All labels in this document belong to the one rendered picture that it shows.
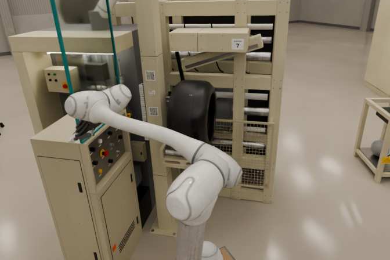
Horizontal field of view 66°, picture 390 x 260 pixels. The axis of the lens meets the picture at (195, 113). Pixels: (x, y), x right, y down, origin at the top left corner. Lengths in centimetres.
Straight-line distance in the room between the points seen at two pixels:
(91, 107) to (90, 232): 132
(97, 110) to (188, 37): 133
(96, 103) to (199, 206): 56
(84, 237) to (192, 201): 157
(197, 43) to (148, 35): 40
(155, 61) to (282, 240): 192
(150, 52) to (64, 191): 112
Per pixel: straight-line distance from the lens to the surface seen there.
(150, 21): 217
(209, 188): 98
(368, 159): 418
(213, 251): 151
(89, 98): 122
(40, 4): 1251
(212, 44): 234
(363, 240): 323
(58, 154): 207
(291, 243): 299
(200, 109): 208
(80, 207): 224
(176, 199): 95
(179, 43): 240
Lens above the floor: 213
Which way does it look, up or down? 24 degrees down
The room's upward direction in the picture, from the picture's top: 2 degrees counter-clockwise
